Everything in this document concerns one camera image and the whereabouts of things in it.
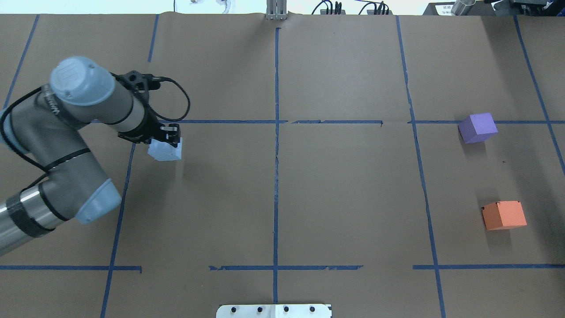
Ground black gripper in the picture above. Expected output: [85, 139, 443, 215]
[117, 107, 181, 148]

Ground light blue foam block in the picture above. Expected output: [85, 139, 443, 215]
[147, 137, 182, 162]

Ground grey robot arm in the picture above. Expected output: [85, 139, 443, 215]
[0, 56, 182, 255]

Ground purple foam block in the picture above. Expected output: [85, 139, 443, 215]
[458, 113, 498, 144]

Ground orange foam block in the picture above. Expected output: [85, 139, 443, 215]
[482, 201, 528, 230]

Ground black box with label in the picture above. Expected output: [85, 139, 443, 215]
[422, 2, 455, 16]

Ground silver metal cylinder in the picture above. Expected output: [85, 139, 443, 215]
[451, 0, 476, 16]

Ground black equipment top right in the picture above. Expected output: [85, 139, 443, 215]
[484, 0, 565, 17]

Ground aluminium frame post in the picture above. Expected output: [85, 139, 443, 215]
[266, 0, 288, 21]

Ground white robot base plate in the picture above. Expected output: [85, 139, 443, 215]
[216, 303, 333, 318]

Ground black cable connector left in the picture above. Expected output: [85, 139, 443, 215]
[311, 0, 345, 15]

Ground black cable connector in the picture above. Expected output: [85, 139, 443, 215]
[358, 0, 393, 15]
[311, 0, 345, 15]

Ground black cable connector right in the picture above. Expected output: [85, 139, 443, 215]
[358, 0, 393, 15]

